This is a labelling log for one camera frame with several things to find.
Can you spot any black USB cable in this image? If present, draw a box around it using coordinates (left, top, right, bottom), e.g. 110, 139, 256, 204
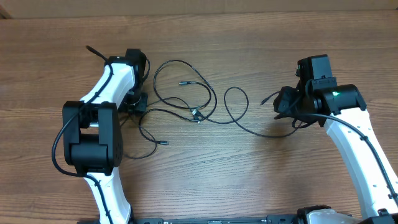
192, 86, 301, 139
119, 58, 218, 160

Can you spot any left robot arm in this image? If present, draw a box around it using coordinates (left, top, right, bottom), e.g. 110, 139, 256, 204
58, 49, 150, 223

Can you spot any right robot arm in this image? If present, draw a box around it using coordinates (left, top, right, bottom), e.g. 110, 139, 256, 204
273, 54, 397, 223

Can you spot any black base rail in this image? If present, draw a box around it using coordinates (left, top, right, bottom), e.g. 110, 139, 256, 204
77, 213, 354, 224

